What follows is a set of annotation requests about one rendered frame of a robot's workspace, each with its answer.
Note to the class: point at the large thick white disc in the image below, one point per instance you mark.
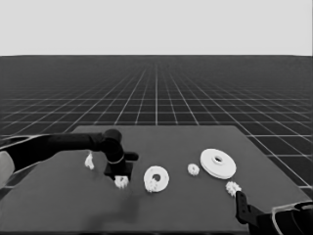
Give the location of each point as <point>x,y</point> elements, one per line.
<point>208,164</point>

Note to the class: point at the small white T-shaped piece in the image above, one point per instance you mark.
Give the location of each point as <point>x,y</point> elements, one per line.
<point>88,162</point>

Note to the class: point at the white round carrier with pins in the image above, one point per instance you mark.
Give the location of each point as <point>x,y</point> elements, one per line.
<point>163,173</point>

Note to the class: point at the white toothed gear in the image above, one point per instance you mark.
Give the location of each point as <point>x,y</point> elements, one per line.
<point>190,170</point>
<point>118,183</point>
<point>148,187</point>
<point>229,187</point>

